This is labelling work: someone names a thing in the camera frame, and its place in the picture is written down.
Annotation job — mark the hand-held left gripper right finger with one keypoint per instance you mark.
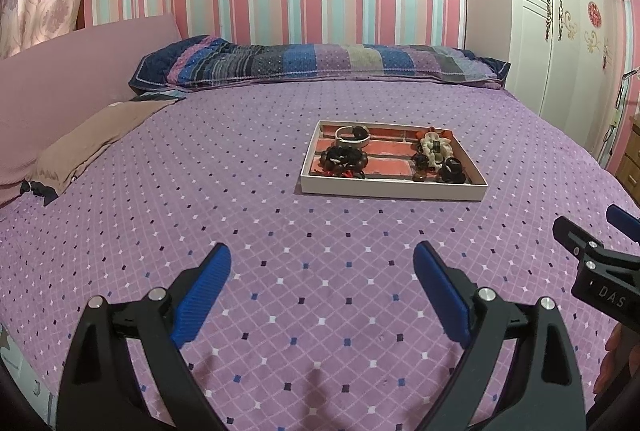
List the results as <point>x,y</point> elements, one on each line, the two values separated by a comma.
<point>442,291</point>

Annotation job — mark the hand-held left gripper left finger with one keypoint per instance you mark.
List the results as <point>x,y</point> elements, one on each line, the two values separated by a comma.
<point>205,291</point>

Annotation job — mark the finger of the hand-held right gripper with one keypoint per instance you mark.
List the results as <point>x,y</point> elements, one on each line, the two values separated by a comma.
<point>572,233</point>
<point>622,221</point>

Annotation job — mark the white tray with brick lining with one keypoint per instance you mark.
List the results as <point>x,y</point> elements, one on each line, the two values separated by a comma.
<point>390,186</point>

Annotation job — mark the amber pendant with brown knot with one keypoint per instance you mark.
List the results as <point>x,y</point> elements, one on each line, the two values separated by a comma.
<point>421,173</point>

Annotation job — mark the black hair claw clip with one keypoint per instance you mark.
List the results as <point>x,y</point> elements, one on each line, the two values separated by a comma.
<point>454,170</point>

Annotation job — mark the cream scrunchie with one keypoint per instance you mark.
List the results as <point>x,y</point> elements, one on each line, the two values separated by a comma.
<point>432,146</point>

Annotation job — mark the red knot charm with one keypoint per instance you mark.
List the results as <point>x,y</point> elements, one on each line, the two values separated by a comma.
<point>354,173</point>

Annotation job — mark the person's right hand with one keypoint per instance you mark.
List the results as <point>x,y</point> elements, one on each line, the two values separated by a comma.
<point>612,356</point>

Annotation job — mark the wooden nightstand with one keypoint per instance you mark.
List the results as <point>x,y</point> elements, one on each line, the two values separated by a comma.
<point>631,161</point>

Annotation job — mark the purple diamond pattern bedspread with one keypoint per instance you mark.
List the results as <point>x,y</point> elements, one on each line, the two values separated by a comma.
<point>250,221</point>

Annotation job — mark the desk lamp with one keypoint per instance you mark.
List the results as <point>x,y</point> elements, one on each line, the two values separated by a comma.
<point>620,111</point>

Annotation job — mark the rust orange scrunchie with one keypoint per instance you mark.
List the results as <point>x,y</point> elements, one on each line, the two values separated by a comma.
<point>425,131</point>

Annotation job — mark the brown cloth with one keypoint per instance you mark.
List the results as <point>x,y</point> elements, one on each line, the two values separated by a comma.
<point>100,136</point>

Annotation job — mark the dark blue cloth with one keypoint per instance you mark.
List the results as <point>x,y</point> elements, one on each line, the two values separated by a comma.
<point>42,192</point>

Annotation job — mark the white wardrobe with gold decals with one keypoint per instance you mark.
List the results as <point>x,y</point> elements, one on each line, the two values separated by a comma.
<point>560,36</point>

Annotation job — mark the pink headboard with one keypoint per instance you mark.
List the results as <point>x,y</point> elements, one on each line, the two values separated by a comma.
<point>60,81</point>

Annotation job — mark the striped patchwork pillow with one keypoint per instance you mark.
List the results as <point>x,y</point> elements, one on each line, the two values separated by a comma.
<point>320,61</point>

